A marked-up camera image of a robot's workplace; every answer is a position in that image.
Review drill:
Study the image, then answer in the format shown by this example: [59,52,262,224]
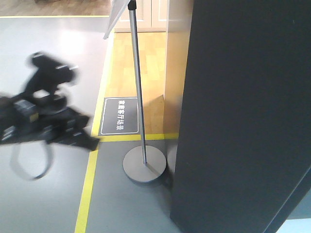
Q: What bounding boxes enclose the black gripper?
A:
[0,94,99,150]

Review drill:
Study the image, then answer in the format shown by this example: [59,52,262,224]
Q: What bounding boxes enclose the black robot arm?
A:
[0,52,99,151]

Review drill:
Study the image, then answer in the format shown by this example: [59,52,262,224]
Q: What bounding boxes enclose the dark grey fridge body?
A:
[170,0,311,233]

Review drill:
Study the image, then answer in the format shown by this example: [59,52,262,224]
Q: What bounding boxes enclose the grey floor sign sticker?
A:
[99,97,139,136]

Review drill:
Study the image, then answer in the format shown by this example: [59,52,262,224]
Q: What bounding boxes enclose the silver sign stand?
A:
[103,0,167,183]

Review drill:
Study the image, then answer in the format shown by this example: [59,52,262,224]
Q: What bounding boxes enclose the white cabinet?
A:
[106,0,194,33]

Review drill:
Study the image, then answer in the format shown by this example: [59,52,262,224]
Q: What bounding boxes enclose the grey cable loop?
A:
[9,142,53,181]

